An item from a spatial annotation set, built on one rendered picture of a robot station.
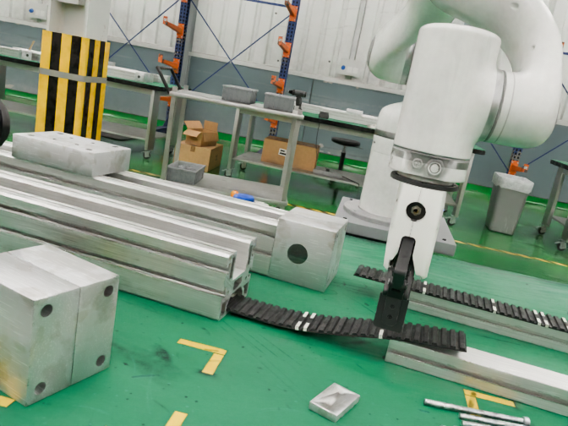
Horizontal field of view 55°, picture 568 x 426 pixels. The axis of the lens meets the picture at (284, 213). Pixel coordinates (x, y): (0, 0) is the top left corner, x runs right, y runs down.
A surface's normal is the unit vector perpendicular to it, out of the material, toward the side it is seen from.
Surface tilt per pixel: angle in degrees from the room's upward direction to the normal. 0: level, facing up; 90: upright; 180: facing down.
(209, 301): 90
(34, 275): 0
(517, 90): 60
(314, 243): 90
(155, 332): 0
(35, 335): 90
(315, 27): 90
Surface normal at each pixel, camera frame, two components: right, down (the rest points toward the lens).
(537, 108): -0.03, 0.09
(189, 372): 0.18, -0.96
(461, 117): 0.06, 0.29
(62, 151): -0.29, 0.18
